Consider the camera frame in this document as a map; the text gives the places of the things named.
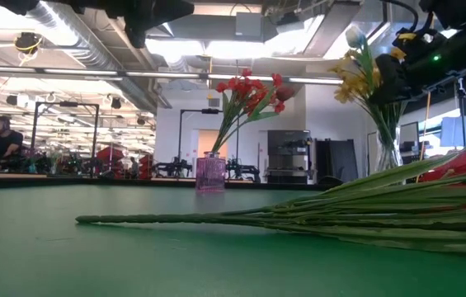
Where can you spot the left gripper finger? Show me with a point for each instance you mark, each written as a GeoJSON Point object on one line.
{"type": "Point", "coordinates": [154, 8]}

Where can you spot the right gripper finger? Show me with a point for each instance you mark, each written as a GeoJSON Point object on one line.
{"type": "Point", "coordinates": [391, 82]}

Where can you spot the yellow daffodil bunch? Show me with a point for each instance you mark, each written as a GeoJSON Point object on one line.
{"type": "Point", "coordinates": [344, 95]}
{"type": "Point", "coordinates": [375, 76]}

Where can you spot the white artificial tulip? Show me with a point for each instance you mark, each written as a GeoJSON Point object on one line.
{"type": "Point", "coordinates": [355, 36]}

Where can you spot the clear glass vase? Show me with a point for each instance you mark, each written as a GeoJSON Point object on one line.
{"type": "Point", "coordinates": [389, 152]}

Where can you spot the red artificial tulip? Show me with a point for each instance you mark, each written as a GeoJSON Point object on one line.
{"type": "Point", "coordinates": [285, 93]}

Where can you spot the red flower bunch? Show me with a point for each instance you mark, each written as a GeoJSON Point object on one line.
{"type": "Point", "coordinates": [241, 88]}

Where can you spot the pile of green flower stems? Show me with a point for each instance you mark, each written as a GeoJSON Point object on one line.
{"type": "Point", "coordinates": [381, 214]}

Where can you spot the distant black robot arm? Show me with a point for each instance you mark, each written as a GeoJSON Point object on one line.
{"type": "Point", "coordinates": [245, 169]}
{"type": "Point", "coordinates": [175, 168]}

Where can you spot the pink glass vase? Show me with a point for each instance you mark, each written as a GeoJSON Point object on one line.
{"type": "Point", "coordinates": [211, 173]}

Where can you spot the black ceiling dome sensor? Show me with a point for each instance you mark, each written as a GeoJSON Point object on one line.
{"type": "Point", "coordinates": [26, 41]}

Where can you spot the black tripod stand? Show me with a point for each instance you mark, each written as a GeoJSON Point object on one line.
{"type": "Point", "coordinates": [462, 111]}

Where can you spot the white softbox panel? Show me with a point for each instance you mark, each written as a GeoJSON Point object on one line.
{"type": "Point", "coordinates": [463, 130]}

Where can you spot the long ceiling light strip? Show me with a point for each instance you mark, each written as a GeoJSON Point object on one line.
{"type": "Point", "coordinates": [80, 72]}

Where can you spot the black upright panel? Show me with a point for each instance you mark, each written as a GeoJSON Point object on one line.
{"type": "Point", "coordinates": [335, 158]}

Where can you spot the grey ceiling unit box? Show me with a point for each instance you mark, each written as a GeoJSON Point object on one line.
{"type": "Point", "coordinates": [249, 24]}

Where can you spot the black cabinet machine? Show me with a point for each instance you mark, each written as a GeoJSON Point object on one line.
{"type": "Point", "coordinates": [288, 140]}

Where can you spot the person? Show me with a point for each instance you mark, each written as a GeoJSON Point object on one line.
{"type": "Point", "coordinates": [1, 142]}
{"type": "Point", "coordinates": [134, 165]}

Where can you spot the red equipment cover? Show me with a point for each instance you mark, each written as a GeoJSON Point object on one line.
{"type": "Point", "coordinates": [109, 154]}

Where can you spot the green table mat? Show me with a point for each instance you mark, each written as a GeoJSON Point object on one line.
{"type": "Point", "coordinates": [133, 268]}

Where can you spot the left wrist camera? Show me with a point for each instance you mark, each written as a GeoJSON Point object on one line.
{"type": "Point", "coordinates": [135, 33]}

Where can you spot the black gantry frame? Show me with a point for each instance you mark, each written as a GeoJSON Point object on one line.
{"type": "Point", "coordinates": [67, 104]}
{"type": "Point", "coordinates": [180, 140]}

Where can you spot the grey wall vent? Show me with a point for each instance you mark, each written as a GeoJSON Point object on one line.
{"type": "Point", "coordinates": [214, 102]}

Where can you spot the black table frame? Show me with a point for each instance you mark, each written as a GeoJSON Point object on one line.
{"type": "Point", "coordinates": [92, 183]}

